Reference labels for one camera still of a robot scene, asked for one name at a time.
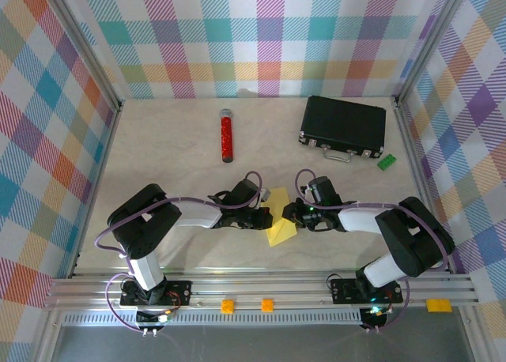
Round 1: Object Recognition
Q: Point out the yellow paper sheet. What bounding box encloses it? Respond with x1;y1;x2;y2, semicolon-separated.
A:
263;186;299;247

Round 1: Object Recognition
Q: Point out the red glitter tube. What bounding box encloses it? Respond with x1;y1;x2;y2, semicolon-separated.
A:
218;108;235;164

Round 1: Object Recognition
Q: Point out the green toy brick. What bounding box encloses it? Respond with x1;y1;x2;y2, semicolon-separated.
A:
376;154;398;171

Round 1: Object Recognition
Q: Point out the black controller board green light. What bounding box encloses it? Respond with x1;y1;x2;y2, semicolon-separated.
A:
360;305;391;326
135;308;176;326

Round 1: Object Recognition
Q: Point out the wide orange toy brick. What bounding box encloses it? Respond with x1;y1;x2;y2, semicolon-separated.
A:
425;298;453;313

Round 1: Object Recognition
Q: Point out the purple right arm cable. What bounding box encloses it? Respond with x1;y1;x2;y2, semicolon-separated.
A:
295;168;451;335

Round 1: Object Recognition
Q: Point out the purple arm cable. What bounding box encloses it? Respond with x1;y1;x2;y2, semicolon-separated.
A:
295;168;451;335
96;171;265;335

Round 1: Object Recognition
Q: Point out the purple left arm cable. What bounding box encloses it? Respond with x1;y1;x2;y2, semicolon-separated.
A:
96;171;265;335

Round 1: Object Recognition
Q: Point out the aluminium mounting rail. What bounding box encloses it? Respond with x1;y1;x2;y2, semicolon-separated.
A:
42;270;479;311

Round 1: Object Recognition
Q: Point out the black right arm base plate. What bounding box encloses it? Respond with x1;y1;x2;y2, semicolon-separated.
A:
330;277;404;304

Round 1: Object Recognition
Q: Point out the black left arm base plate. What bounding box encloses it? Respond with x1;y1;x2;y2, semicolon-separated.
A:
119;278;193;308

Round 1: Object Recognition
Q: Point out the slotted grey cable duct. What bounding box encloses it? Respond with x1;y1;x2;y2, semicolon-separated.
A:
62;310;367;326

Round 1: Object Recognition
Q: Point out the black case with metal handle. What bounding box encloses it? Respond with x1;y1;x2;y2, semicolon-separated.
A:
297;95;387;164

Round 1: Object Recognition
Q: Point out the aluminium table edge rail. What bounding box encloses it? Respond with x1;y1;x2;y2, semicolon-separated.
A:
390;96;454;275
67;100;124;279

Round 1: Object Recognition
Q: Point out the aluminium lower frame post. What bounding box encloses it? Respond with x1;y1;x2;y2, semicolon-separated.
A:
458;306;493;362
29;308;66;362

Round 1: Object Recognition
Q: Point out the aluminium upright frame post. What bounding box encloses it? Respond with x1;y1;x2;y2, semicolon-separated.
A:
389;0;474;110
39;0;123;112

